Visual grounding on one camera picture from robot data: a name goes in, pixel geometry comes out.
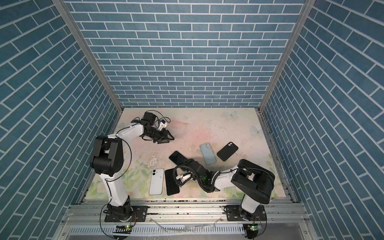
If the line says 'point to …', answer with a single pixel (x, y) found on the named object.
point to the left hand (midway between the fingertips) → (171, 139)
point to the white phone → (156, 181)
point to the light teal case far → (208, 154)
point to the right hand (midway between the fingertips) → (186, 158)
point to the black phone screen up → (172, 187)
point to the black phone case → (225, 153)
